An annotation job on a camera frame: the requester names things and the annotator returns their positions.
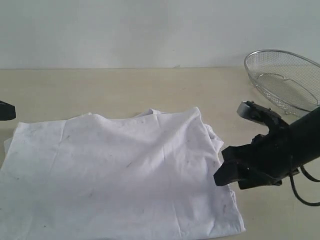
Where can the metal wire mesh basket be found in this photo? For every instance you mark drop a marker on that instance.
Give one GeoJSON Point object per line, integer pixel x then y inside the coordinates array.
{"type": "Point", "coordinates": [288, 80]}

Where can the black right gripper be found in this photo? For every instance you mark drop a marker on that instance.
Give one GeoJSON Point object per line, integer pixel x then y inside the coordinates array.
{"type": "Point", "coordinates": [264, 162]}

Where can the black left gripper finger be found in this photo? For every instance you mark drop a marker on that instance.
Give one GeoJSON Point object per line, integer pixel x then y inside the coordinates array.
{"type": "Point", "coordinates": [7, 111]}

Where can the white t-shirt red print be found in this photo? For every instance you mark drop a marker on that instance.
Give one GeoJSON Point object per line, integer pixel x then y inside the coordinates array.
{"type": "Point", "coordinates": [149, 177]}

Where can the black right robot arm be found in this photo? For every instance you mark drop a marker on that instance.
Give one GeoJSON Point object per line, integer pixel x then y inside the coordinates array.
{"type": "Point", "coordinates": [309, 140]}

